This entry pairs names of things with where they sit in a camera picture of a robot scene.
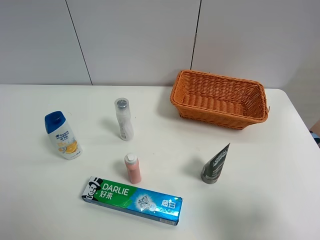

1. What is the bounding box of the orange woven wicker basket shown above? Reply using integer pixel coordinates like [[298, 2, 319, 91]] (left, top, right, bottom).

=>
[[170, 70, 269, 130]]

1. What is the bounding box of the green blue toothpaste box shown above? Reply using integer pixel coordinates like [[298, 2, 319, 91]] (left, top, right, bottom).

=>
[[81, 176, 183, 226]]

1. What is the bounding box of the blue object at table edge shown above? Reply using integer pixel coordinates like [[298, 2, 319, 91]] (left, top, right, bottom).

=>
[[309, 130, 320, 147]]

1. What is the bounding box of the white bottle clear cap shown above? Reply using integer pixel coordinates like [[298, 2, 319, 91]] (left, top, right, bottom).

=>
[[114, 97, 134, 141]]

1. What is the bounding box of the small pink bottle white cap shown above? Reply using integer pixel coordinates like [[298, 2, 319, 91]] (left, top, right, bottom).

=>
[[124, 153, 142, 184]]

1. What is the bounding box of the grey standing cosmetic tube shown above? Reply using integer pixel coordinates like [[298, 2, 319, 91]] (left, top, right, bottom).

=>
[[200, 143, 230, 184]]

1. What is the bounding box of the white shampoo bottle blue cap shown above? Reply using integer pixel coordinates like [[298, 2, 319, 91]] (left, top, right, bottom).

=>
[[44, 111, 83, 160]]

